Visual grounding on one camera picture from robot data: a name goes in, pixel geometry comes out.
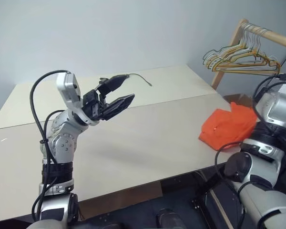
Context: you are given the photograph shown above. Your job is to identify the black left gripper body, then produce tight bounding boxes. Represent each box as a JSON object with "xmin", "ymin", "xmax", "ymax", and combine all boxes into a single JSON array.
[{"xmin": 82, "ymin": 89, "xmax": 112, "ymax": 121}]

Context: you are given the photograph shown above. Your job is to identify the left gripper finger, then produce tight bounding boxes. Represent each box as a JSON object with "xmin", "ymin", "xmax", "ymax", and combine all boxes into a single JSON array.
[
  {"xmin": 102, "ymin": 94, "xmax": 136, "ymax": 121},
  {"xmin": 97, "ymin": 74, "xmax": 130, "ymax": 97}
]

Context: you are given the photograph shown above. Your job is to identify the orange shorts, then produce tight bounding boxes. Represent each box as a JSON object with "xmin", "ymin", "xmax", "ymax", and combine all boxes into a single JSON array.
[{"xmin": 199, "ymin": 102, "xmax": 257, "ymax": 151}]

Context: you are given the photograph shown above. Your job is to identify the brown cardboard box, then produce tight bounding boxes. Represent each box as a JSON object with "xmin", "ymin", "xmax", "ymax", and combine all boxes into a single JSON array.
[{"xmin": 223, "ymin": 94, "xmax": 255, "ymax": 108}]

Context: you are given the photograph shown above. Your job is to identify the dark rounded shape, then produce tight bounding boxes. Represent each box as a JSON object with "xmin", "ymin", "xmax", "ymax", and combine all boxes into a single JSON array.
[
  {"xmin": 156, "ymin": 208, "xmax": 182, "ymax": 229},
  {"xmin": 102, "ymin": 221, "xmax": 124, "ymax": 229}
]

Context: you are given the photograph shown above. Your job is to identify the wooden clothes rack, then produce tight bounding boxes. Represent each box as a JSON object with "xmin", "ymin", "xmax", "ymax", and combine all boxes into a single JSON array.
[{"xmin": 211, "ymin": 19, "xmax": 286, "ymax": 90}]

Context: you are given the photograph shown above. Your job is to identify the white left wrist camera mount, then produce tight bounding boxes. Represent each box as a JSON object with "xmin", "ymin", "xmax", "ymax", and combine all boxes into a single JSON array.
[{"xmin": 56, "ymin": 73, "xmax": 101, "ymax": 126}]

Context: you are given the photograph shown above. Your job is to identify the grey USB hub with cable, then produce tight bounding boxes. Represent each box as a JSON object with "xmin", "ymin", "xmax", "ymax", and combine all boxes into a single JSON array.
[{"xmin": 123, "ymin": 73, "xmax": 153, "ymax": 87}]

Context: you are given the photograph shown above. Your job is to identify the dark green wire hanger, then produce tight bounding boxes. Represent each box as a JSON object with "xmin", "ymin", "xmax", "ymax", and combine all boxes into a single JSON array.
[{"xmin": 202, "ymin": 25, "xmax": 277, "ymax": 70}]

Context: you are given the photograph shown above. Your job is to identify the yellow wire hanger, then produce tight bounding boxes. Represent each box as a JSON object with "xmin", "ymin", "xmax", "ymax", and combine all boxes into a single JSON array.
[
  {"xmin": 204, "ymin": 25, "xmax": 281, "ymax": 72},
  {"xmin": 211, "ymin": 26, "xmax": 282, "ymax": 75}
]

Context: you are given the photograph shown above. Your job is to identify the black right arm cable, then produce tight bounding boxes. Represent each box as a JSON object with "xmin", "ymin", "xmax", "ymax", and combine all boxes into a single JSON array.
[{"xmin": 215, "ymin": 73, "xmax": 286, "ymax": 198}]

